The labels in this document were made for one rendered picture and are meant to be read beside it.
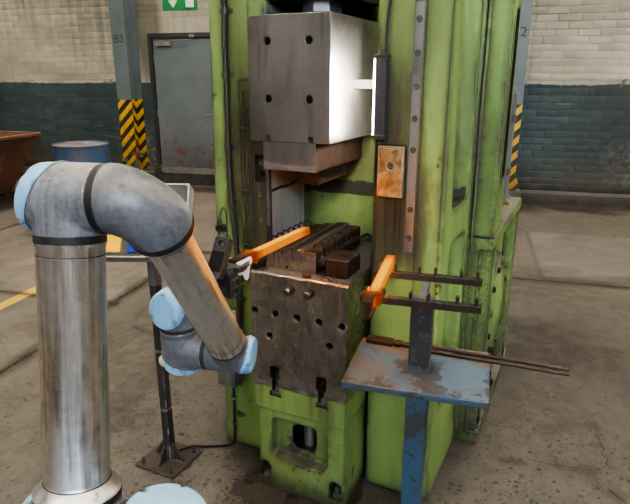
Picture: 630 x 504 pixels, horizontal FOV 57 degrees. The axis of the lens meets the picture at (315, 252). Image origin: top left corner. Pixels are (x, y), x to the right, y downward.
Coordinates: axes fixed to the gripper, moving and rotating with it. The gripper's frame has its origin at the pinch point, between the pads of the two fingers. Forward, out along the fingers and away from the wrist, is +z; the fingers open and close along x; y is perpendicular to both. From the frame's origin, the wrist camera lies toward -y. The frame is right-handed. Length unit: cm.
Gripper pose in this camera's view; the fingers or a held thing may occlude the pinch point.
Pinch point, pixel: (245, 256)
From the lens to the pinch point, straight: 165.4
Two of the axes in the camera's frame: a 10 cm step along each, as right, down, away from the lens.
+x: 9.0, 1.2, -4.1
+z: 4.3, -2.8, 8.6
